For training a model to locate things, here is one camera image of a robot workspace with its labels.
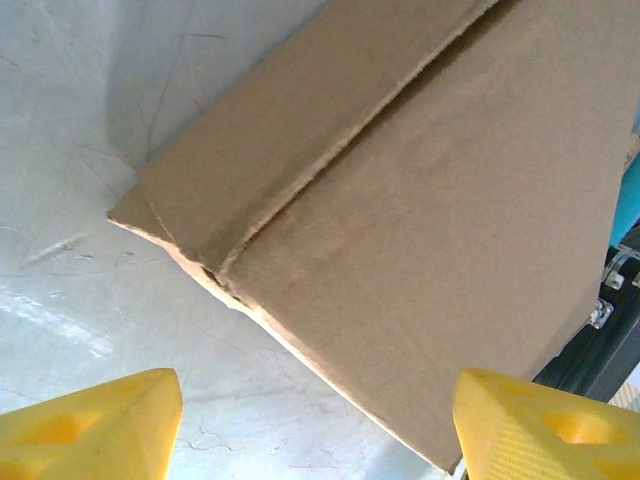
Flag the black ribbed case chrome corners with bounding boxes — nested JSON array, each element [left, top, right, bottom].
[[532, 239, 640, 406]]

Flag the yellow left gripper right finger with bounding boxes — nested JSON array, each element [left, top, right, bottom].
[[452, 368, 640, 480]]

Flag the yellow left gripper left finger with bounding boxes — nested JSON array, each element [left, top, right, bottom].
[[0, 368, 184, 480]]

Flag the brown cardboard box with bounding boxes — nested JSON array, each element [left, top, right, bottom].
[[106, 0, 640, 475]]

